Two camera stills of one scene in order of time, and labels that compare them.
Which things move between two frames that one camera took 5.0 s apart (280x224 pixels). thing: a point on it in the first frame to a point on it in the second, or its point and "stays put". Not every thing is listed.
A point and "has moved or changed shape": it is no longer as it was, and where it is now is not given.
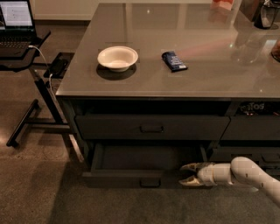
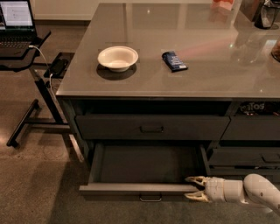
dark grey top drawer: x=150 y=127 stays put
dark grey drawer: x=122 y=165 has moved or changed shape
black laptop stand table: x=55 y=67 stays put
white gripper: x=205 y=174 to x=215 y=189
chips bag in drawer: x=258 y=108 stays put
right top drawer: x=252 y=127 stays put
